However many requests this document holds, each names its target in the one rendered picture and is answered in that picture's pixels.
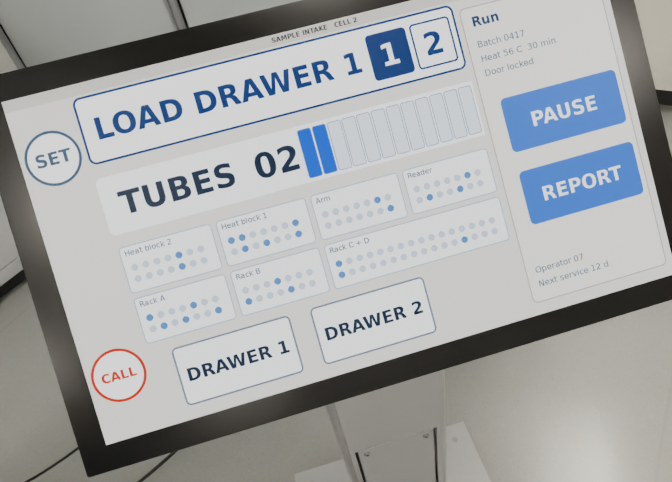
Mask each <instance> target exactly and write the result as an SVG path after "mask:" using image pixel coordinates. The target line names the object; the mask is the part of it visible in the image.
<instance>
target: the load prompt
mask: <svg viewBox="0 0 672 482"><path fill-rule="evenodd" d="M467 68H468V66H467V62H466V58H465V54H464V50H463V46H462V42H461V39H460V35H459V31H458V27H457V23H456V19H455V15H454V11H453V8H452V4H447V5H443V6H439V7H435V8H431V9H428V10H424V11H420V12H416V13H412V14H408V15H404V16H400V17H396V18H392V19H388V20H384V21H380V22H376V23H372V24H368V25H364V26H360V27H356V28H352V29H348V30H344V31H340V32H336V33H332V34H328V35H324V36H320V37H316V38H312V39H308V40H304V41H300V42H296V43H292V44H288V45H284V46H280V47H276V48H272V49H268V50H264V51H260V52H256V53H252V54H248V55H244V56H240V57H236V58H232V59H228V60H224V61H220V62H216V63H212V64H208V65H204V66H200V67H196V68H192V69H188V70H184V71H180V72H176V73H172V74H168V75H164V76H160V77H156V78H152V79H148V80H145V81H141V82H137V83H133V84H129V85H125V86H121V87H117V88H113V89H109V90H105V91H101V92H97V93H93V94H89V95H85V96H81V97H77V98H73V99H70V100H71V103H72V107H73V110H74V113H75V117H76V120H77V124H78V127H79V130H80V134H81V137H82V140H83V144H84V147H85V150H86V154H87V157H88V160H89V164H90V167H92V166H96V165H100V164H104V163H108V162H111V161H115V160H119V159H123V158H127V157H131V156H134V155H138V154H142V153H146V152H150V151H153V150H157V149H161V148H165V147H169V146H173V145H176V144H180V143H184V142H188V141H192V140H196V139H199V138H203V137H207V136H211V135H215V134H219V133H222V132H226V131H230V130H234V129H238V128H242V127H245V126H249V125H253V124H257V123H261V122H265V121H268V120H272V119H276V118H280V117H284V116H287V115H291V114H295V113H299V112H303V111H307V110H310V109H314V108H318V107H322V106H326V105H330V104H333V103H337V102H341V101H345V100H349V99H353V98H356V97H360V96H364V95H368V94H372V93H376V92H379V91H383V90H387V89H391V88H395V87H399V86H402V85H406V84H410V83H414V82H418V81H421V80H425V79H429V78H433V77H437V76H441V75H444V74H448V73H452V72H456V71H460V70H464V69H467Z"/></svg>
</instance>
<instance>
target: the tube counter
mask: <svg viewBox="0 0 672 482"><path fill-rule="evenodd" d="M482 135H485V132H484V128H483V124H482V120H481V116H480V112H479V108H478V104H477V101H476V97H475V93H474V89H473V85H472V81H468V82H464V83H461V84H457V85H453V86H449V87H445V88H442V89H438V90H434V91H430V92H426V93H423V94H419V95H415V96H411V97H407V98H404V99H400V100H396V101H392V102H388V103H385V104H381V105H377V106H373V107H369V108H366V109H362V110H358V111H354V112H350V113H347V114H343V115H339V116H335V117H331V118H328V119H324V120H320V121H316V122H312V123H309V124H305V125H301V126H297V127H293V128H290V129H286V130H282V131H278V132H274V133H271V134H267V135H263V136H259V137H255V138H252V139H248V140H244V143H245V147H246V150H247V154H248V157H249V161H250V164H251V168H252V171H253V175H254V178H255V182H256V185H257V189H258V193H259V196H262V195H265V194H269V193H273V192H276V191H280V190H284V189H287V188H291V187H295V186H299V185H302V184H306V183H310V182H313V181H317V180H321V179H324V178H328V177H332V176H335V175H339V174H343V173H346V172H350V171H354V170H357V169H361V168H365V167H368V166H372V165H376V164H379V163H383V162H387V161H391V160H394V159H398V158H402V157H405V156H409V155H413V154H416V153H420V152H424V151H427V150H431V149H435V148H438V147H442V146H446V145H449V144H453V143H457V142H460V141H464V140H468V139H471V138H475V137H479V136H482Z"/></svg>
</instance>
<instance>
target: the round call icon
mask: <svg viewBox="0 0 672 482"><path fill-rule="evenodd" d="M82 359H83V362H84V365H85V369H86V372H87V375H88V378H89V382H90V385H91V388H92V392H93V395H94V398H95V401H96V405H97V408H98V411H101V410H104V409H107V408H111V407H114V406H118V405H121V404H124V403H128V402H131V401H134V400H138V399H141V398H145V397H148V396H151V395H155V390H154V387H153V384H152V380H151V377H150V374H149V370H148V367H147V364H146V360H145V357H144V354H143V350H142V347H141V344H140V340H136V341H132V342H129V343H125V344H122V345H118V346H115V347H111V348H108V349H105V350H101V351H98V352H94V353H91V354H87V355H84V356H82Z"/></svg>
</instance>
